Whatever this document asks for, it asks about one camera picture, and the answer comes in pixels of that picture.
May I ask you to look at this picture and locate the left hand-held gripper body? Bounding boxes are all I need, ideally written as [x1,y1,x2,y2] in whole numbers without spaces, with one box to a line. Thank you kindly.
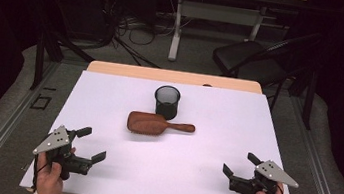
[28,122,98,185]

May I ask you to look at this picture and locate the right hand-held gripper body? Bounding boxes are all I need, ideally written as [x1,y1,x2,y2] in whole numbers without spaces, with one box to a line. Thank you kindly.
[227,154,302,194]

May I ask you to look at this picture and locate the black mesh cup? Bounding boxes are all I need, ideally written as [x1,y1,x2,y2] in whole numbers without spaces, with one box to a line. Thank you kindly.
[151,83,183,122]

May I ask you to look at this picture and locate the person's left hand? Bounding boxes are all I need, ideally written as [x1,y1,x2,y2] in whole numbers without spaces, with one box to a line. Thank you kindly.
[33,142,77,194]

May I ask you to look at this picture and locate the white board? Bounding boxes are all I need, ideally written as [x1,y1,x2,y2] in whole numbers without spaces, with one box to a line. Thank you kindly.
[19,63,313,194]

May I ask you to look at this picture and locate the black metal stand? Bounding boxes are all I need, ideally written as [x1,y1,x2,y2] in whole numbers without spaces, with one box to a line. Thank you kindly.
[28,0,104,98]

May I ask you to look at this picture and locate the light wooden table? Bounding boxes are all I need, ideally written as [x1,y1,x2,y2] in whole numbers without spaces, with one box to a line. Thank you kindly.
[25,53,304,194]

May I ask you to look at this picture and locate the black folding chair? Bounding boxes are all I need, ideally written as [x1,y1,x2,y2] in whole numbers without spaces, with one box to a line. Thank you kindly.
[206,19,323,117]

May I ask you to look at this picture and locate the white-legged desk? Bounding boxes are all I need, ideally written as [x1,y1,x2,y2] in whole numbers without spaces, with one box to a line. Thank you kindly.
[148,0,310,78]

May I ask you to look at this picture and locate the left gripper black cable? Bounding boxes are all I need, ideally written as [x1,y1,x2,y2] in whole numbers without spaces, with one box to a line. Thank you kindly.
[30,152,52,193]

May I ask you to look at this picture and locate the metal floor rail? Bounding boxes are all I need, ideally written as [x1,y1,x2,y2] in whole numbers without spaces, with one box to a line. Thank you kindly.
[0,53,62,194]
[276,95,344,194]

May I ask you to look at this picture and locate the tangle of floor cables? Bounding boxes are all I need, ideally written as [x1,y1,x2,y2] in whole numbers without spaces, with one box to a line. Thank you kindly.
[95,0,182,71]

